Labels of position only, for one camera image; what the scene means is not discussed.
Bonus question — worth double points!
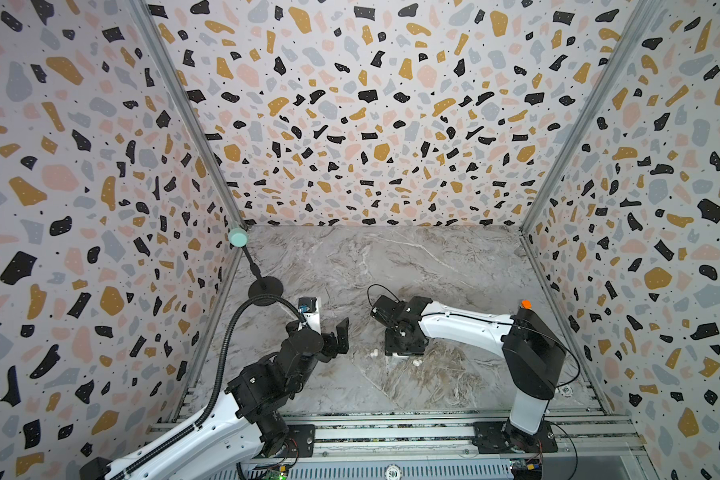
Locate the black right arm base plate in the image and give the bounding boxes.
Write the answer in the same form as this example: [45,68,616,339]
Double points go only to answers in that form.
[472,420,558,455]

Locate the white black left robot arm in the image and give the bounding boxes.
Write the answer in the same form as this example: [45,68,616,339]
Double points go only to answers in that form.
[79,319,349,479]

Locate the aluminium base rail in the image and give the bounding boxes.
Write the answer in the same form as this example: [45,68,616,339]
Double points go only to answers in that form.
[274,409,658,479]

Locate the aluminium corner frame post left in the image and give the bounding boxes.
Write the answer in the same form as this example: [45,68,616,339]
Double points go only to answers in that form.
[127,0,247,230]

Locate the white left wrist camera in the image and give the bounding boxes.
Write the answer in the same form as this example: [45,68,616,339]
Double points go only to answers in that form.
[297,297,322,333]

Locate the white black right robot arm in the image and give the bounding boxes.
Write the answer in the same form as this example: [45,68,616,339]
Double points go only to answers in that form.
[371,295,573,437]

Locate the aluminium corner frame post right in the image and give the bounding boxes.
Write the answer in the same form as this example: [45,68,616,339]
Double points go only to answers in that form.
[520,0,664,239]

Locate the aluminium corner frame post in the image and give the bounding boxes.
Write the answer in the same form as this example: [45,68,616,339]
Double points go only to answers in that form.
[127,0,247,230]
[520,0,664,239]

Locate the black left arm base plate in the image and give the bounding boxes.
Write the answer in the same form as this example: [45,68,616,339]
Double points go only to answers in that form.
[258,424,316,459]

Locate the black stand with green ball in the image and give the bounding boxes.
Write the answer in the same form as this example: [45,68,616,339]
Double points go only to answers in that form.
[228,227,284,307]

